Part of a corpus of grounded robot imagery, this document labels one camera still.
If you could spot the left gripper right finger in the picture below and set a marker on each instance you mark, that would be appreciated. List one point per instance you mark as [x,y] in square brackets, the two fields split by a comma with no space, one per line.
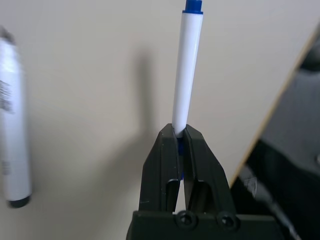
[207,175]

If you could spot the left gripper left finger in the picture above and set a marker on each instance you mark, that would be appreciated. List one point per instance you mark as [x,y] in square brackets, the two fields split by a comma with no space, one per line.
[160,170]

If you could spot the white marker with blue cap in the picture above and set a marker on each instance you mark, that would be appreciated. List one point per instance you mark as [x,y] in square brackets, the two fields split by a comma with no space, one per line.
[187,75]

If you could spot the black table foot bar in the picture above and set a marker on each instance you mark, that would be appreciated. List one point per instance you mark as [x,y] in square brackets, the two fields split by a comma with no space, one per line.
[295,180]

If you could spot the white marker with black tip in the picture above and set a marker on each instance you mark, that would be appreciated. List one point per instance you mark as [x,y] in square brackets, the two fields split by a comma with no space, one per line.
[13,112]

